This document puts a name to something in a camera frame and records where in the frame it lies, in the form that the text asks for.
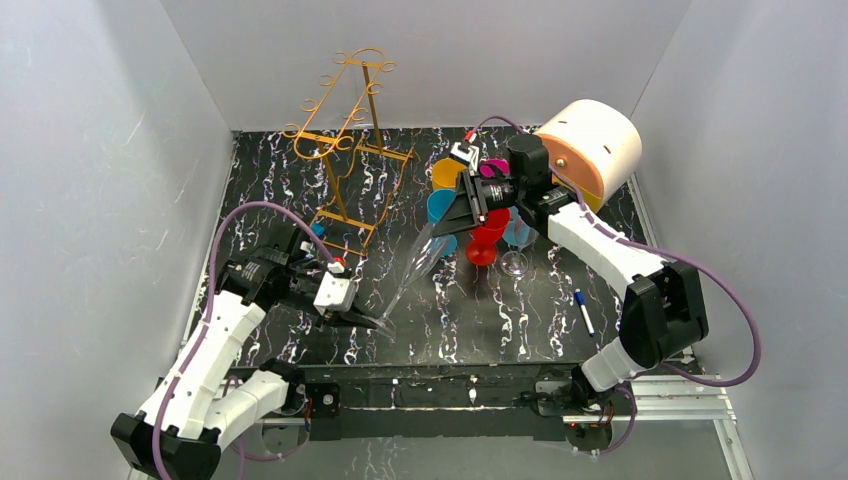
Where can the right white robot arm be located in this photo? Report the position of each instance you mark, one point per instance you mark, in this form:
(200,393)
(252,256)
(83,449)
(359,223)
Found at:
(663,307)

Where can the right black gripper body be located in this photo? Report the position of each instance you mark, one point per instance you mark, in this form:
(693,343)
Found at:
(472,201)

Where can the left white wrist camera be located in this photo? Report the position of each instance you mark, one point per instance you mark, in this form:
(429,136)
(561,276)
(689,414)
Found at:
(335,294)

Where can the yellow wine glass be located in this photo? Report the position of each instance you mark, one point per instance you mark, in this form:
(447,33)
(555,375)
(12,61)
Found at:
(445,173)

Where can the black marble pattern mat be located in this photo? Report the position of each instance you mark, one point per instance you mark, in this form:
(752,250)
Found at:
(459,312)

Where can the light blue wine glass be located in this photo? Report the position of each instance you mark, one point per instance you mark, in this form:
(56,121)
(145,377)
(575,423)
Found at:
(518,233)

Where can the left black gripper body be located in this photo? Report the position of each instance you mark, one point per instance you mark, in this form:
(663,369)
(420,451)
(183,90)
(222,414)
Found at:
(342,272)

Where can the white cylindrical drawer box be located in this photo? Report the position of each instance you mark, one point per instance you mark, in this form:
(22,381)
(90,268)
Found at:
(594,146)

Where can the blue white marker pen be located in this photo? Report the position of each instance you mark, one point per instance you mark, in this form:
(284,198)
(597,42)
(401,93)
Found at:
(581,303)

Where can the gold wire glass rack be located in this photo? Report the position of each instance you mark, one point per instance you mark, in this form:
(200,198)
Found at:
(340,130)

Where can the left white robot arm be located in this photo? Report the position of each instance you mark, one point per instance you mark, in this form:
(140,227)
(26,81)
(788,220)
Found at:
(182,429)

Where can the clear wine glass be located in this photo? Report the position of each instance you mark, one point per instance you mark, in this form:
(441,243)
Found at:
(427,250)
(515,262)

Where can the red wine glass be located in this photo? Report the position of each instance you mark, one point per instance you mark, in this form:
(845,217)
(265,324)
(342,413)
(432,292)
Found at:
(482,250)

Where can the magenta wine glass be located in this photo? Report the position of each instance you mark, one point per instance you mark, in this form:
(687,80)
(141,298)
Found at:
(493,167)

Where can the clear wine glass front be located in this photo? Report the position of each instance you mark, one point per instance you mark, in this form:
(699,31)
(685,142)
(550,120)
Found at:
(515,262)

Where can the teal blue wine glass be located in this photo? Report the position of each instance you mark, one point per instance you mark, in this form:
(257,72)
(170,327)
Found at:
(438,203)

